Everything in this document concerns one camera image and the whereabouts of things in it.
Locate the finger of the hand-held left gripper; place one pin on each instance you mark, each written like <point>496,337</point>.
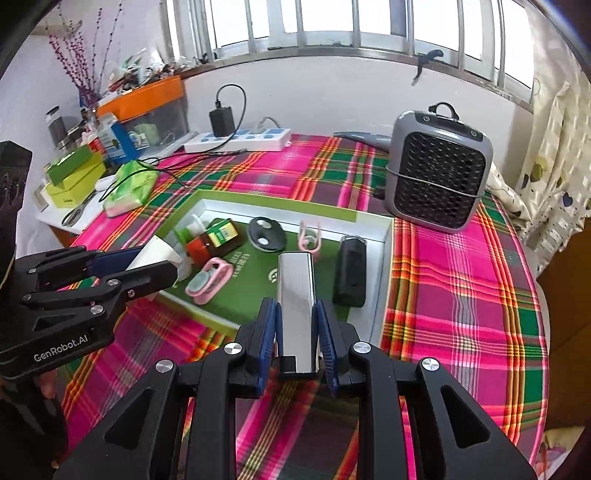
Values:
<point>64,267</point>
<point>134,281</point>

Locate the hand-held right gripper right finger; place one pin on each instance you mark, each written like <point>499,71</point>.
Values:
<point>325,341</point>

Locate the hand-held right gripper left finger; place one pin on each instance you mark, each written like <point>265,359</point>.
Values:
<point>268,332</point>

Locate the white cube charger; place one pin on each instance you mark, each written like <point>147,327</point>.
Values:
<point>157,251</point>

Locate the white round cap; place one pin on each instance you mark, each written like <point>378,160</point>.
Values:
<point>184,270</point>

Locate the green cardboard box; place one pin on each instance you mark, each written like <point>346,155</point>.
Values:
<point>249,281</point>

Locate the white bottle green cap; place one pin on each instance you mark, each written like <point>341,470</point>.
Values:
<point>184,235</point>

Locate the black battery pack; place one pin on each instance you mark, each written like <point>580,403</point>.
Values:
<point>349,272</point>

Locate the brown bottle red cap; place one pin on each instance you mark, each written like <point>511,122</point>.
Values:
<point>217,240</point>

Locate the white side table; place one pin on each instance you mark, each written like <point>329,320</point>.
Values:
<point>69,230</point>

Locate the scissors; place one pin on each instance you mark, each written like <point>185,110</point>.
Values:
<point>74,214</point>

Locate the lime green flat box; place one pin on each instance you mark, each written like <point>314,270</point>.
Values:
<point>76,189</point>

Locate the green tissue packet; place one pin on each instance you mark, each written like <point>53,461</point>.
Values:
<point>129,189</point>

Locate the white computer mouse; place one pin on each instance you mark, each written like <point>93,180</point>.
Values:
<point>105,182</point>

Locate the dark green flat box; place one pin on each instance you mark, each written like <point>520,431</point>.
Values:
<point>71,161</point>

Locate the blue carton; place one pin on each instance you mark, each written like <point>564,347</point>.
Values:
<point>115,138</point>

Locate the dark glass jar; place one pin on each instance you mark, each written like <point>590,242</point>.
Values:
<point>54,127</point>

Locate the pink plaid blanket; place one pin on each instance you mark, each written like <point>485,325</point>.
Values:
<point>461,300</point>

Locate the black charger plug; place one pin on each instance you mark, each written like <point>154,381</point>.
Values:
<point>221,121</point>

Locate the storage bin orange lid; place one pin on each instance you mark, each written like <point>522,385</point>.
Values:
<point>147,94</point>

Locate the white power strip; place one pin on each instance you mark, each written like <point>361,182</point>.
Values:
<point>258,141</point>

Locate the purple flower branches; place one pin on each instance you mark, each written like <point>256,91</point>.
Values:
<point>81,69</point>

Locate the pile of small sundries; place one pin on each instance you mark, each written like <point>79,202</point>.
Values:
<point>138,74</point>

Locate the grey tapered object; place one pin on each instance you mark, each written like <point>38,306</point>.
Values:
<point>369,137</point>

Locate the grey portable heater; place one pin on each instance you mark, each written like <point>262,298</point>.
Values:
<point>438,157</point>

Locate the cream patterned curtain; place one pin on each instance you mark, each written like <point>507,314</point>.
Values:
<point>563,184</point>

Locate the metal window bars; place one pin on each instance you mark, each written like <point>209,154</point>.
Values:
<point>323,50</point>

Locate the black clip hook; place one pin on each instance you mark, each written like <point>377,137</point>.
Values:
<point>429,57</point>

